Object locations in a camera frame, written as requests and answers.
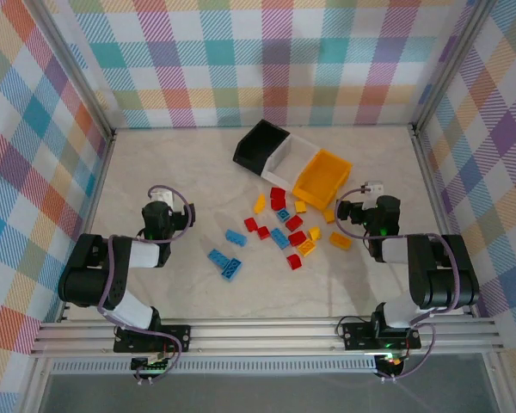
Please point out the wide aluminium base rail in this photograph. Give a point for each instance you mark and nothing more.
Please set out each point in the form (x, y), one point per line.
(262, 337)

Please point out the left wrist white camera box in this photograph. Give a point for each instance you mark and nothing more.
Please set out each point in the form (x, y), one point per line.
(161, 199)

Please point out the left black-white robot arm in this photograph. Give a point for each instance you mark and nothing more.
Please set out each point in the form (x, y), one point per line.
(90, 275)

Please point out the black plastic bin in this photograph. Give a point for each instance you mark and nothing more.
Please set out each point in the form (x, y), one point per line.
(258, 142)

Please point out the red lego brick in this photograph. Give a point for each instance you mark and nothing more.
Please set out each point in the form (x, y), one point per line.
(294, 261)
(263, 232)
(278, 192)
(293, 223)
(278, 203)
(250, 224)
(297, 238)

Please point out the white plastic bin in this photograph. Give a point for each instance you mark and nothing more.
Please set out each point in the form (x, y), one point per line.
(284, 165)

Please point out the yellow plastic bin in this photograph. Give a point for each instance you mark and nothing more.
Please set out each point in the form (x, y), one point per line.
(322, 176)

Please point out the aluminium side rail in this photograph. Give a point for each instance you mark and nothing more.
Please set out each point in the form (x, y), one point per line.
(434, 193)
(88, 223)

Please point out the small controller circuit board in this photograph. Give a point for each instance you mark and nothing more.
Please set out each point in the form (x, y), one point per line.
(150, 365)
(391, 362)

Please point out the long yellow lego brick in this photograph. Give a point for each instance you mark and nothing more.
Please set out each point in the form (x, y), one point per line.
(340, 241)

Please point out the aluminium frame post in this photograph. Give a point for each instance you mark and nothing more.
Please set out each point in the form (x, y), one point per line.
(448, 64)
(80, 64)

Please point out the square studded yellow lego brick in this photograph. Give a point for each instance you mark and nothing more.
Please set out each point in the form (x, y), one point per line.
(306, 247)

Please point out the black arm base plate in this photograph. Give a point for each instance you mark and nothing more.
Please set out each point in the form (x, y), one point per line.
(357, 335)
(180, 333)

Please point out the square blue lego brick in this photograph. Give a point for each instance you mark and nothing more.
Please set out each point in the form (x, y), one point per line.
(282, 214)

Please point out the right black-white robot arm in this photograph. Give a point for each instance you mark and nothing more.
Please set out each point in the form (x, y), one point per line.
(438, 275)

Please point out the long blue lego brick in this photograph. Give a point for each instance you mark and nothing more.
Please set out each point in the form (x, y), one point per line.
(217, 256)
(235, 237)
(280, 238)
(231, 268)

